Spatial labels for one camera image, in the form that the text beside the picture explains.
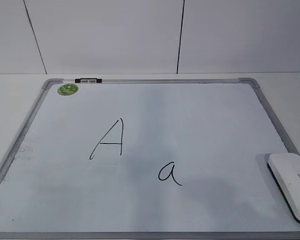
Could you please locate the white whiteboard with grey frame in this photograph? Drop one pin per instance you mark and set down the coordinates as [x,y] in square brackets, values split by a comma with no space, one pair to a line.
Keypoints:
[147,159]

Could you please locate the black hanging clip on frame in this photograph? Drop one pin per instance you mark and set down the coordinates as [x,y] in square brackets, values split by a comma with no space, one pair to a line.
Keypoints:
[88,80]

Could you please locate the white whiteboard eraser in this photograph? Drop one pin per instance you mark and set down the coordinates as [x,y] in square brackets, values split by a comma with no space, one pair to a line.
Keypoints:
[285,168]

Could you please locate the round green magnet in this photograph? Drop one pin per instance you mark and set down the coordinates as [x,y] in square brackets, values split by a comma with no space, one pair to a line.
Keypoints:
[67,89]

